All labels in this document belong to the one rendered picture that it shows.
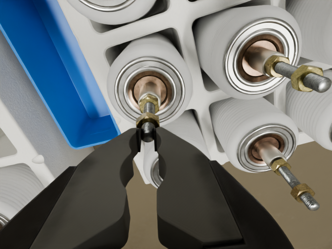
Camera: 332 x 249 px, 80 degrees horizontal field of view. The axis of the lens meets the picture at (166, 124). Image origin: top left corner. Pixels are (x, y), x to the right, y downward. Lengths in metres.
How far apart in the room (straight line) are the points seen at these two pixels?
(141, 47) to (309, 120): 0.24
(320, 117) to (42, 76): 0.43
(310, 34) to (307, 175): 0.57
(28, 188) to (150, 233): 0.53
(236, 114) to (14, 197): 0.36
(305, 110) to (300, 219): 0.67
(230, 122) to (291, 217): 0.69
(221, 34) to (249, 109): 0.11
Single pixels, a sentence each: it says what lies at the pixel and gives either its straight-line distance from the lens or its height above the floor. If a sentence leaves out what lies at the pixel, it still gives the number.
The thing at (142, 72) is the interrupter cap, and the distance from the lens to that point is 0.21.
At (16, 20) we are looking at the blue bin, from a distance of 0.44.
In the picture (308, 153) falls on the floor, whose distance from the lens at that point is 0.73.
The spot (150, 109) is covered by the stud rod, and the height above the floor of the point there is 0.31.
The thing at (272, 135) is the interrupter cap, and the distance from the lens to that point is 0.28.
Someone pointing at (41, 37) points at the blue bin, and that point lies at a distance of 0.47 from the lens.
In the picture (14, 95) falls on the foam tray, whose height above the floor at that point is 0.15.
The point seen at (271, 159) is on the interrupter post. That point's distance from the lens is 0.26.
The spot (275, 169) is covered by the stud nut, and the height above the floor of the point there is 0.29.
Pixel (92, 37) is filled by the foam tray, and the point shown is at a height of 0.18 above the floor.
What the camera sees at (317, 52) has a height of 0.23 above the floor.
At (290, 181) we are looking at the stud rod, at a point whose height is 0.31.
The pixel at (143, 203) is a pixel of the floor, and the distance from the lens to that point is 0.71.
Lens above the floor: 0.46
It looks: 61 degrees down
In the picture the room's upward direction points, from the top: 174 degrees clockwise
